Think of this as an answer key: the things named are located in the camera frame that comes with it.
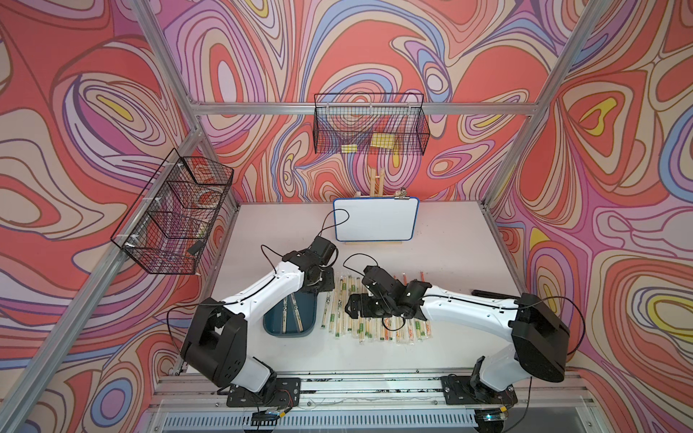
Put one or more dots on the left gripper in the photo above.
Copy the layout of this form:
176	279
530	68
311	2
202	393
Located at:
329	282

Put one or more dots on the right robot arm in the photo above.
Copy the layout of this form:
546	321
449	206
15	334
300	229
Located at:
536	338

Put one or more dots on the green band pack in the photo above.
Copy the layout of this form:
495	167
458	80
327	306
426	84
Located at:
339	316
351	323

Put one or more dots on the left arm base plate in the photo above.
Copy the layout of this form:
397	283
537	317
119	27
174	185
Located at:
281	392

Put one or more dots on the black wire basket left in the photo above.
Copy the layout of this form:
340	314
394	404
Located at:
167	229

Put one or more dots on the teal storage box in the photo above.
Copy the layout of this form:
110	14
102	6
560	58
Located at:
272	320

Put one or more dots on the white board blue frame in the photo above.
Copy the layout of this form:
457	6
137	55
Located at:
360	220

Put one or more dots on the metal binder clip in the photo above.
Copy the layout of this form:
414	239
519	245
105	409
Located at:
401	194

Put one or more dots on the slim bamboo panda pack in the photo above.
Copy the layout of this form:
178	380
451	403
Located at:
325	319

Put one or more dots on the wooden easel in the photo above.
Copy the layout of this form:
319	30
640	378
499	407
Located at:
376	184

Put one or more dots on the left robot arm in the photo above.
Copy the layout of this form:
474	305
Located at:
216	344

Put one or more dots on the black stapler tool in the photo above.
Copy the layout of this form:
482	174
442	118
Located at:
492	295

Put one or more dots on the black wire basket back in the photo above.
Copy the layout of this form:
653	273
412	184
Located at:
353	117

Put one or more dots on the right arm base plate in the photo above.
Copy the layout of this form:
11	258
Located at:
458	390

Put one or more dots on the black wire basket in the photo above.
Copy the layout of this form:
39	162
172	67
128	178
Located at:
167	229
353	117

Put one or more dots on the green print chopstick pack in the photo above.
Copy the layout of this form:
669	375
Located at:
296	313

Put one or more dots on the yellow note large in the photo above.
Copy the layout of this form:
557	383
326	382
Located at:
383	141

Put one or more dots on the yellow note small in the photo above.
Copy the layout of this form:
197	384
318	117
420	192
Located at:
349	148

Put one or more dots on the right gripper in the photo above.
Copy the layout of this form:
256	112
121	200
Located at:
364	312

